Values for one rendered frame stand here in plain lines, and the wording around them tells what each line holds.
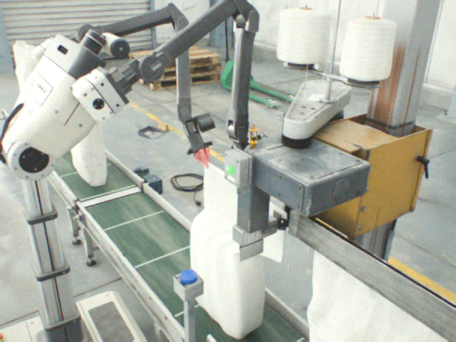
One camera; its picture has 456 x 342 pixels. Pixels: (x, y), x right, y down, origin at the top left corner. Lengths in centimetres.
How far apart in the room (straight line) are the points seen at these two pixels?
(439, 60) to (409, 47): 539
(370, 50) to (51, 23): 775
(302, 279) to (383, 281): 169
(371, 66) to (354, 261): 54
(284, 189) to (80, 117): 73
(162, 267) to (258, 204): 113
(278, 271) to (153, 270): 94
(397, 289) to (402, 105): 59
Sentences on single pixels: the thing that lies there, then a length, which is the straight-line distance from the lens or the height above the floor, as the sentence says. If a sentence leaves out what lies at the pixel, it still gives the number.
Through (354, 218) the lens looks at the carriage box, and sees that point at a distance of 146.
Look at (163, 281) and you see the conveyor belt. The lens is 230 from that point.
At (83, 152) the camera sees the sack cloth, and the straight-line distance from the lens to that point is 314.
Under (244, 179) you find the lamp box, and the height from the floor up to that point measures 127.
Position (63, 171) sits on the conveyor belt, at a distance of 352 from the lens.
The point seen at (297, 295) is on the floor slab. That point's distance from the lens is 282.
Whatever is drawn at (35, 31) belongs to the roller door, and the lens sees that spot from 868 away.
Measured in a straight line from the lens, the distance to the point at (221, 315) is 196.
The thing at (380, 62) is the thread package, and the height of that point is 158.
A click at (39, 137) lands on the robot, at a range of 160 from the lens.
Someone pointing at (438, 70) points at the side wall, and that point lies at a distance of 689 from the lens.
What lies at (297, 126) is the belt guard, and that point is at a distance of 128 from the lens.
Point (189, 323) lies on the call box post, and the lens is 168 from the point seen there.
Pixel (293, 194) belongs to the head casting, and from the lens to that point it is 117.
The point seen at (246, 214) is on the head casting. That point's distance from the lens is 136.
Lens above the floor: 183
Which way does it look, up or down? 26 degrees down
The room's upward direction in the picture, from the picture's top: 1 degrees clockwise
